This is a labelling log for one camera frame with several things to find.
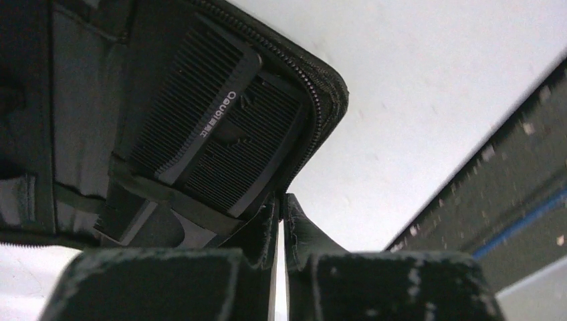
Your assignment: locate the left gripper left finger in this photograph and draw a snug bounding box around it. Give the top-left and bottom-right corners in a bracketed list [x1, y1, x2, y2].
[40, 198, 280, 320]

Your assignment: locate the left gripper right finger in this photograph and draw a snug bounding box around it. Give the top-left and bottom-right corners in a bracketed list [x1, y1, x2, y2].
[282, 194, 504, 320]

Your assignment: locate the black zippered tool case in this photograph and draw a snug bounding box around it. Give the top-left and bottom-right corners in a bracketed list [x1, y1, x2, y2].
[1, 1, 348, 249]

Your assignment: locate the black straight comb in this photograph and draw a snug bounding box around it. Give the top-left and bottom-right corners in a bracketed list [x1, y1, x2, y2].
[128, 14, 263, 185]

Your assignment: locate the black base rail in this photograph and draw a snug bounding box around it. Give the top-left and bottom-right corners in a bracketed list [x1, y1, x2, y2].
[388, 62, 566, 291]

